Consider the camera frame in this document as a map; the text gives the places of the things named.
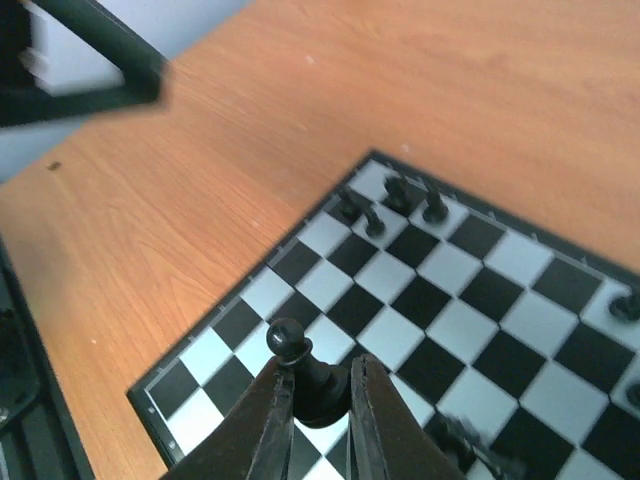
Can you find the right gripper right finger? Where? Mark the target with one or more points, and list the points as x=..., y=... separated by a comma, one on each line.
x=384, y=439

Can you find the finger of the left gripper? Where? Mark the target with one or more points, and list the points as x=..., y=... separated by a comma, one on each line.
x=23, y=102

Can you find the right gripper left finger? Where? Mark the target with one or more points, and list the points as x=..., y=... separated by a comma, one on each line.
x=254, y=440

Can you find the black pawn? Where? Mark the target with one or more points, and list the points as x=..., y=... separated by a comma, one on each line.
x=436, y=210
x=348, y=205
x=375, y=227
x=322, y=392

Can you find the black rook corner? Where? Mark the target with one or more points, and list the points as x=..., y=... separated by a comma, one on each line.
x=625, y=307

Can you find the black rook piece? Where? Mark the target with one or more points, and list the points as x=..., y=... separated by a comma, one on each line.
x=399, y=195

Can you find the pile of black chess pieces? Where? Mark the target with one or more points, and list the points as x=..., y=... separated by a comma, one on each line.
x=459, y=440

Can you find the black and silver chessboard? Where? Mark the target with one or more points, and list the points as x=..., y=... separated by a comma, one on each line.
x=483, y=317

